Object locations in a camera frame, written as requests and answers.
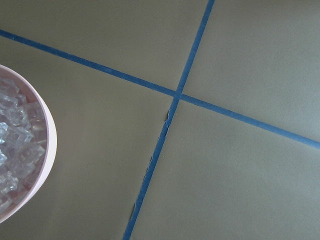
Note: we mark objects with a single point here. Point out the pink bowl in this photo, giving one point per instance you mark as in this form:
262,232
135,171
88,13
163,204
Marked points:
51,147

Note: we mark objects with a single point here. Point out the clear ice cubes pile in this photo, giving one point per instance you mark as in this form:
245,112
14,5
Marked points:
23,143

